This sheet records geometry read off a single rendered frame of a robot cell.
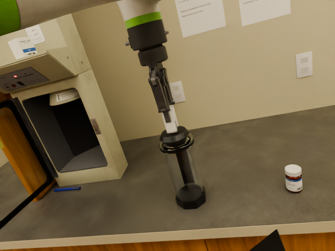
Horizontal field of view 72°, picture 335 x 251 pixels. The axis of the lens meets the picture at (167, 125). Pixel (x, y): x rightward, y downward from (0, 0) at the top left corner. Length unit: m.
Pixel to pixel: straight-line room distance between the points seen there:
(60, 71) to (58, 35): 0.13
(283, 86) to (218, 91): 0.32
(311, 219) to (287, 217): 0.05
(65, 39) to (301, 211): 0.91
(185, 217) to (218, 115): 0.70
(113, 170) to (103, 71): 0.58
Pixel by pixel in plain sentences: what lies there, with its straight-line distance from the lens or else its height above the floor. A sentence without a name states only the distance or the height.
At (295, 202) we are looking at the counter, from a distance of 0.78.
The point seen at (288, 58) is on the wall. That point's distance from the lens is 1.29.
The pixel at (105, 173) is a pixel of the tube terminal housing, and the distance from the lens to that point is 1.07.
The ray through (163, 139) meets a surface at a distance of 0.66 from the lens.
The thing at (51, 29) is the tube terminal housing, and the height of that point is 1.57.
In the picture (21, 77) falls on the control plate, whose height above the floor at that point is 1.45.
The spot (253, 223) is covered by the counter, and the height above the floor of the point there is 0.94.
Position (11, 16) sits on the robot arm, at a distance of 0.34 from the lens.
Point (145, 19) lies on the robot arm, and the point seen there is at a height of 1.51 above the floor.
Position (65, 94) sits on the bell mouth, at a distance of 1.01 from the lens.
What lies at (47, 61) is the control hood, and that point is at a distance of 0.85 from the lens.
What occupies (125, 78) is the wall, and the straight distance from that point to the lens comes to 1.31.
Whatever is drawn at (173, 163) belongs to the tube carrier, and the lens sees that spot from 0.68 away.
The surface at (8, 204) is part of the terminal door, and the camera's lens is 1.07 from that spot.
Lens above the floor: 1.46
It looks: 21 degrees down
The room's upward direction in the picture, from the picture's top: 16 degrees counter-clockwise
